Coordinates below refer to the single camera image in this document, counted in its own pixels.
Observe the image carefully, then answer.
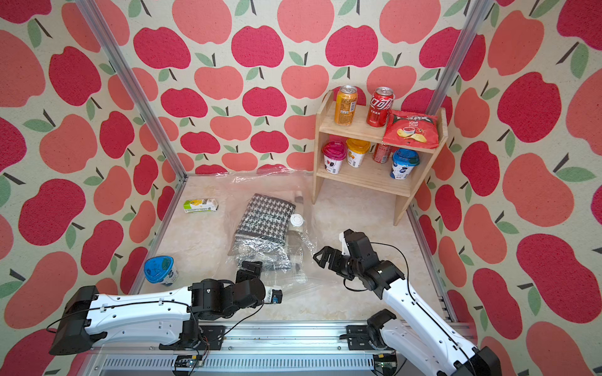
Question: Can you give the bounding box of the wooden two-tier shelf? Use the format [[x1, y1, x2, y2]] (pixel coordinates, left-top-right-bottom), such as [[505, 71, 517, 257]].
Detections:
[[312, 90, 448, 225]]

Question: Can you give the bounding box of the pink lid cup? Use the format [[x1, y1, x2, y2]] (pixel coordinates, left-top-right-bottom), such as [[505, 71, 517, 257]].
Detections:
[[322, 141, 346, 175]]

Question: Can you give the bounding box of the red cola can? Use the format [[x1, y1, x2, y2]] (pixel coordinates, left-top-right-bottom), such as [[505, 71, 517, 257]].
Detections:
[[366, 87, 394, 128]]

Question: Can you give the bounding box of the yellow lid cup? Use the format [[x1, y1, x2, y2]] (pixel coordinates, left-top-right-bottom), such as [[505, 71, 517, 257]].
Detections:
[[346, 139, 371, 168]]

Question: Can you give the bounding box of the green white drink carton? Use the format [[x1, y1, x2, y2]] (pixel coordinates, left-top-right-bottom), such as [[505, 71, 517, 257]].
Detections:
[[183, 198, 219, 213]]

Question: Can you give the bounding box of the white vacuum bag valve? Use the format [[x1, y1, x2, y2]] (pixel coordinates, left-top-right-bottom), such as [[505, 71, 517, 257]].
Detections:
[[290, 213, 305, 227]]

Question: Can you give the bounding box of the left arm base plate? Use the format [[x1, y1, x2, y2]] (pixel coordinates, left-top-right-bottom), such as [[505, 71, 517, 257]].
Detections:
[[158, 325, 226, 351]]

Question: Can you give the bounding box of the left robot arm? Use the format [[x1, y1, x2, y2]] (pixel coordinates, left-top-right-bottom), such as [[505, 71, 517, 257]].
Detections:
[[50, 262, 283, 356]]

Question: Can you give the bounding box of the grey white folded scarf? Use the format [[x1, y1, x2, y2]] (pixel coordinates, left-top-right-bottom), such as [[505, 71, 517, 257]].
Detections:
[[236, 252, 299, 271]]

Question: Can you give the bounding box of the red can lower shelf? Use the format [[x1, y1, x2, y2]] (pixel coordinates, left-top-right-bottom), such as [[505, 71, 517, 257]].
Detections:
[[372, 144, 392, 164]]

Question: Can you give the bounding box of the orange drink can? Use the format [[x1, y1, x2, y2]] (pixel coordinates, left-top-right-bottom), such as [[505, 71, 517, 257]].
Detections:
[[335, 86, 358, 126]]

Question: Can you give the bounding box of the blue lid cup on shelf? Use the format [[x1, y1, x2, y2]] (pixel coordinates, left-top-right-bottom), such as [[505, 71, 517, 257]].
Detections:
[[390, 148, 420, 180]]

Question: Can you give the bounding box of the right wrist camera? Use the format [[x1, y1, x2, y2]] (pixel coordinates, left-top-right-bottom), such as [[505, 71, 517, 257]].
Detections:
[[339, 233, 350, 256]]

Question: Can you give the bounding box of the red chips bag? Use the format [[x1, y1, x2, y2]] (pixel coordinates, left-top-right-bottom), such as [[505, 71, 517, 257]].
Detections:
[[383, 111, 439, 150]]

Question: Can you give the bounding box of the clear plastic vacuum bag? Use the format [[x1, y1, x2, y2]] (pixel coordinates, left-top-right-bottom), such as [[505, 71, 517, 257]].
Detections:
[[216, 172, 332, 302]]

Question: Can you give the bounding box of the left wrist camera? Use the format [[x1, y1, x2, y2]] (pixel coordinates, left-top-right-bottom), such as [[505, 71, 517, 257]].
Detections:
[[263, 287, 283, 305]]

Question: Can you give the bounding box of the black white houndstooth scarf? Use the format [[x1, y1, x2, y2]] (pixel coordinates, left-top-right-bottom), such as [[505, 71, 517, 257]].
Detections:
[[235, 194, 296, 245]]

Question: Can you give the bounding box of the right aluminium corner post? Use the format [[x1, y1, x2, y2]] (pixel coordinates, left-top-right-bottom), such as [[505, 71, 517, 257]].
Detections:
[[426, 0, 495, 115]]

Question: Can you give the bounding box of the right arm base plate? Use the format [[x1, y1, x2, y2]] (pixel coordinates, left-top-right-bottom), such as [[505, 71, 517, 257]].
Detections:
[[340, 325, 392, 351]]

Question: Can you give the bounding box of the aluminium front rail frame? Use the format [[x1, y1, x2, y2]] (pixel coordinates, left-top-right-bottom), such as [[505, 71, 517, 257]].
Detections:
[[71, 321, 423, 375]]

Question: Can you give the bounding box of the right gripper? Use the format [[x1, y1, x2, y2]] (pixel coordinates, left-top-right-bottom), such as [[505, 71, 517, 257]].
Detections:
[[314, 243, 362, 279]]

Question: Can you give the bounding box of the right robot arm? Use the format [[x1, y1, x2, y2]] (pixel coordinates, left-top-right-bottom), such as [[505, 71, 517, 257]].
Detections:
[[313, 229, 502, 375]]

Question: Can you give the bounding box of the left aluminium corner post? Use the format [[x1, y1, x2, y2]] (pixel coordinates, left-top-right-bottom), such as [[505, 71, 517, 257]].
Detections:
[[75, 0, 188, 182]]

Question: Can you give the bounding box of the aluminium corner post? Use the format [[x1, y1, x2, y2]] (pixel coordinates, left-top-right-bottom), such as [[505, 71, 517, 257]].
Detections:
[[75, 0, 188, 182], [426, 0, 495, 115]]

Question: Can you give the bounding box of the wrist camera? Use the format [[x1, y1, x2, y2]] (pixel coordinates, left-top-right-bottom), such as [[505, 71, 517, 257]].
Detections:
[[339, 233, 350, 256], [263, 287, 283, 305]]

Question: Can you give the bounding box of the blue lid cup on table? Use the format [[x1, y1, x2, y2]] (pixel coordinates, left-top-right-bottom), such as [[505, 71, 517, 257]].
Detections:
[[144, 255, 179, 286]]

